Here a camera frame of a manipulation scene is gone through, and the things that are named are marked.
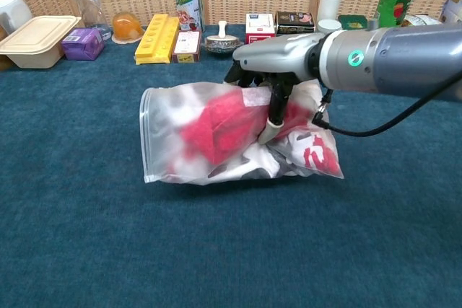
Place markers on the white blue rice bag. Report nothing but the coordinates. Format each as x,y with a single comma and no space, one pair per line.
454,8

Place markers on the beige lidded food container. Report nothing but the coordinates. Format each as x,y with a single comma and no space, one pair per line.
36,34

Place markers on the green white snack bag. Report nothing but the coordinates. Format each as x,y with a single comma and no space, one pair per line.
422,20

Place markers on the red white patterned garment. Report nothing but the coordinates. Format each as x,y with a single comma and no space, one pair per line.
223,124

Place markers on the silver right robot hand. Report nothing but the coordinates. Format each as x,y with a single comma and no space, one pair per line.
274,55

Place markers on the yellow plastic mould tray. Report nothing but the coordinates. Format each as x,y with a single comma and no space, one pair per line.
155,41

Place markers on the orange jelly cup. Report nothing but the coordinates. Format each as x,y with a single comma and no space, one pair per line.
126,26

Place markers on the white rice spoon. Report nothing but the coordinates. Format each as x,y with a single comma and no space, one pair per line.
222,28

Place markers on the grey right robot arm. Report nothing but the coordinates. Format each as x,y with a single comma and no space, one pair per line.
397,59

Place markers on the frosted plastic zip bag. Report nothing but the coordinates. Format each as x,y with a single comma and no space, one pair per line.
159,142

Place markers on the blue carpet table cloth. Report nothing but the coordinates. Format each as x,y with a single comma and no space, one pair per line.
231,250

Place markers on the black printed box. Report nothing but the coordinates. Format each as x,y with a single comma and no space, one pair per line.
294,23

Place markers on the white small jar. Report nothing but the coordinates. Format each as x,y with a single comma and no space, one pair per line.
329,26

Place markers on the red white small box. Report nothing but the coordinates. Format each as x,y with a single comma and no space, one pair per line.
260,26

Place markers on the green yellow sponge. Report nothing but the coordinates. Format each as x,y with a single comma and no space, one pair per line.
355,22

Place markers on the purple small box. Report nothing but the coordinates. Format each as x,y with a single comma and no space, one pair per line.
81,44

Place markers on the maroon box with pink label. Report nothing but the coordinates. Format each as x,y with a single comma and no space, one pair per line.
186,46

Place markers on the white paper cup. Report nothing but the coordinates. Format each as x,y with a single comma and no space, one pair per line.
329,5

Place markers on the white green cylindrical can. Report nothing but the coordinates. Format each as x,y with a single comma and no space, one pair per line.
187,1

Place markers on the dark patterned bowl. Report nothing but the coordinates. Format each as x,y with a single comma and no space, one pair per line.
218,48

